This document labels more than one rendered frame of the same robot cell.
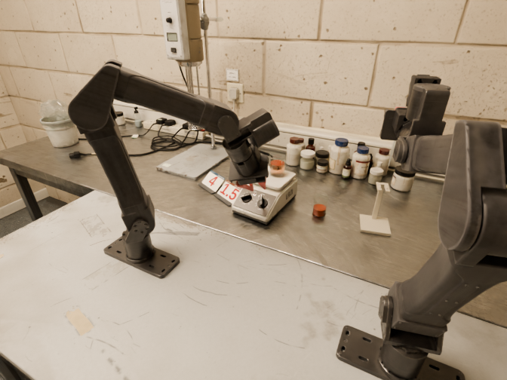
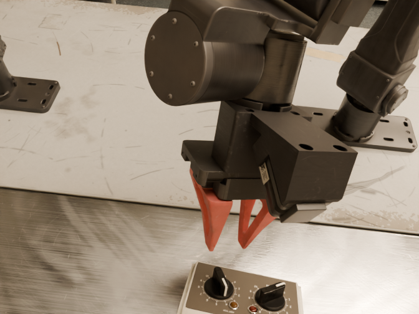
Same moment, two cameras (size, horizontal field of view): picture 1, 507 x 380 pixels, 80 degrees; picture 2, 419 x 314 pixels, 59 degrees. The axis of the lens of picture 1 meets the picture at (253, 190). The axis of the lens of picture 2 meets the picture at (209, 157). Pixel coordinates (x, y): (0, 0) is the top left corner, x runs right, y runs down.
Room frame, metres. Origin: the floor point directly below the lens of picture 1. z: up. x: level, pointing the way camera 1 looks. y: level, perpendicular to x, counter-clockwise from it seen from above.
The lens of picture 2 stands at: (0.86, -0.10, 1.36)
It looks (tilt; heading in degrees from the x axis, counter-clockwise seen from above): 53 degrees down; 156
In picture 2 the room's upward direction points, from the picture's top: 4 degrees clockwise
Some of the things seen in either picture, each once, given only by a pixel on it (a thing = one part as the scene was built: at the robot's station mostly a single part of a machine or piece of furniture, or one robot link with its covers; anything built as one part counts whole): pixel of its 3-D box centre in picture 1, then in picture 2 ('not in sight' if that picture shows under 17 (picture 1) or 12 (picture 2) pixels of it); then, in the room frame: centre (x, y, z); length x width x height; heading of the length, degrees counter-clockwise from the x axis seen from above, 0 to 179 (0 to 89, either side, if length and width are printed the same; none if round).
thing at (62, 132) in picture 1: (59, 121); not in sight; (1.36, 0.90, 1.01); 0.14 x 0.14 x 0.21
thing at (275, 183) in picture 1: (271, 176); not in sight; (0.85, -0.06, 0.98); 0.12 x 0.12 x 0.01; 57
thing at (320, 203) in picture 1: (320, 205); not in sight; (0.77, -0.20, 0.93); 0.04 x 0.04 x 0.06
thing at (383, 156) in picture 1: (381, 161); not in sight; (1.04, -0.49, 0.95); 0.06 x 0.06 x 0.10
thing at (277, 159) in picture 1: (276, 164); not in sight; (0.86, -0.07, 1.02); 0.06 x 0.05 x 0.08; 138
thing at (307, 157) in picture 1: (307, 159); not in sight; (1.10, -0.22, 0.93); 0.06 x 0.06 x 0.07
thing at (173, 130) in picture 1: (174, 128); not in sight; (1.52, 0.41, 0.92); 0.40 x 0.06 x 0.04; 63
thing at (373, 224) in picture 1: (379, 206); not in sight; (0.70, -0.35, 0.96); 0.08 x 0.08 x 0.13; 75
